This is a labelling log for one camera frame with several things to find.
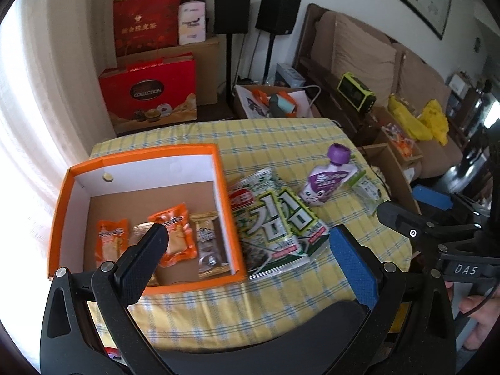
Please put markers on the cardboard box with papers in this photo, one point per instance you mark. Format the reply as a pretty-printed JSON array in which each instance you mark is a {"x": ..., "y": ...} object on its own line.
[{"x": 302, "y": 103}]

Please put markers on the open brown cardboard box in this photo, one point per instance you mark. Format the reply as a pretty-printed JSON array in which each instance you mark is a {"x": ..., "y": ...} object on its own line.
[{"x": 398, "y": 179}]

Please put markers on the black speaker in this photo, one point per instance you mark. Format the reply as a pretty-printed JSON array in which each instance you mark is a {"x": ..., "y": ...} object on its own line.
[
  {"x": 232, "y": 7},
  {"x": 278, "y": 11}
]

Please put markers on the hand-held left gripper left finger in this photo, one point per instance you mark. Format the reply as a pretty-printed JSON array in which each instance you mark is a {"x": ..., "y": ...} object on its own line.
[{"x": 144, "y": 258}]

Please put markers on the round wall ornament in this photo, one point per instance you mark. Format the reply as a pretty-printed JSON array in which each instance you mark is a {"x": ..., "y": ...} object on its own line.
[{"x": 477, "y": 43}]

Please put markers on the brown sofa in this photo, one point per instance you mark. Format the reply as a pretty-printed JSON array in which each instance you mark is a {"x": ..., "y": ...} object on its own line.
[{"x": 433, "y": 160}]

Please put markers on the white tissue pack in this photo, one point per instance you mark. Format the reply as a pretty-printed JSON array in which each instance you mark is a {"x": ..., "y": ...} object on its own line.
[{"x": 192, "y": 23}]

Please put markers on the person's right hand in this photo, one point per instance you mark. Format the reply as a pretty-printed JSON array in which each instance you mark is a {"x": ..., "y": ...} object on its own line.
[{"x": 484, "y": 320}]

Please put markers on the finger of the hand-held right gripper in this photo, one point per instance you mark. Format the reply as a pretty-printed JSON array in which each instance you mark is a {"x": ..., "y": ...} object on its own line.
[
  {"x": 431, "y": 197},
  {"x": 398, "y": 218}
]

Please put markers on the beige sofa cushion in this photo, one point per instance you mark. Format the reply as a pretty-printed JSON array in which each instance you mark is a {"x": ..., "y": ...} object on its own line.
[
  {"x": 363, "y": 54},
  {"x": 424, "y": 74}
]

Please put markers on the green white snack packet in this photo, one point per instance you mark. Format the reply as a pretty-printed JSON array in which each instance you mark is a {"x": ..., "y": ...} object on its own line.
[{"x": 367, "y": 191}]

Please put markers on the grey storage boxes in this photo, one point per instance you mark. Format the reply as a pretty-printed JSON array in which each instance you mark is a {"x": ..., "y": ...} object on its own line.
[{"x": 463, "y": 93}]

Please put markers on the red gift box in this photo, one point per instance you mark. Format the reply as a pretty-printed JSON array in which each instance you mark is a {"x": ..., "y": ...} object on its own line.
[{"x": 148, "y": 93}]

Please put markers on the teal grey handheld device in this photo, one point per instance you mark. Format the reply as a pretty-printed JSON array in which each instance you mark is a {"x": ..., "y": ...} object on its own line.
[{"x": 283, "y": 105}]

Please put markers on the purple jelly pouch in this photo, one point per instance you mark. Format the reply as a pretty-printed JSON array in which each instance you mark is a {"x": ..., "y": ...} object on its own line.
[{"x": 324, "y": 183}]

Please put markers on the green black radio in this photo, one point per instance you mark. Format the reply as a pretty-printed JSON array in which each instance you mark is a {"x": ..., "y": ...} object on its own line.
[{"x": 355, "y": 91}]

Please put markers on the orange cardboard box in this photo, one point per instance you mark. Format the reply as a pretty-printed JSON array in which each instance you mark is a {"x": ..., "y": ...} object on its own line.
[{"x": 136, "y": 172}]

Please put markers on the white curtain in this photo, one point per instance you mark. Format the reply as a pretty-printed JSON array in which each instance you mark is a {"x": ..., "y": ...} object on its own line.
[{"x": 39, "y": 125}]

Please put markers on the green seaweed snack packet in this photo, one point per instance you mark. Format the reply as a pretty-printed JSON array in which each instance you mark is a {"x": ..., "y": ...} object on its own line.
[
  {"x": 273, "y": 272},
  {"x": 273, "y": 218}
]

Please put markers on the cardboard box with snacks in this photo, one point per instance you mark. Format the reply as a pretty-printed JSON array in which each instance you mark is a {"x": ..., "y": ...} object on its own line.
[{"x": 402, "y": 148}]

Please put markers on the yellow plastic bag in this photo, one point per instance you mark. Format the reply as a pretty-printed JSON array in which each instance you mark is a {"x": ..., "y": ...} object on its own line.
[
  {"x": 435, "y": 121},
  {"x": 408, "y": 121}
]

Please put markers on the orange snack packet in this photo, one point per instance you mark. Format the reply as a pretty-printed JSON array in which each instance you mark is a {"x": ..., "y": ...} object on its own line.
[
  {"x": 111, "y": 242},
  {"x": 175, "y": 238}
]

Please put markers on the dark red gift bag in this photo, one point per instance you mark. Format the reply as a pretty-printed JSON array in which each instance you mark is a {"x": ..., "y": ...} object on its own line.
[{"x": 146, "y": 23}]

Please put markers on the large brown cardboard box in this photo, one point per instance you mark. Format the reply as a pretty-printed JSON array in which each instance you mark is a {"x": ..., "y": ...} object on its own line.
[{"x": 207, "y": 70}]

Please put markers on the white blue product box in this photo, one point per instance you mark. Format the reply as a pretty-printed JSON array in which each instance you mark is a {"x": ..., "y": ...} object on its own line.
[{"x": 291, "y": 74}]

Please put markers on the printed paper sheet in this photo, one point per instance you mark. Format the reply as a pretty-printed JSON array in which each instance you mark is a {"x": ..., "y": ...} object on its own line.
[{"x": 250, "y": 103}]

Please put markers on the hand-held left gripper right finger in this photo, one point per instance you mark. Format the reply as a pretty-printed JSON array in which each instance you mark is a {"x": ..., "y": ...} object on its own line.
[{"x": 351, "y": 269}]

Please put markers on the black speaker stand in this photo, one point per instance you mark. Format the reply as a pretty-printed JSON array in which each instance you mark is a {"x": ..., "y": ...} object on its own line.
[
  {"x": 230, "y": 74},
  {"x": 269, "y": 58}
]

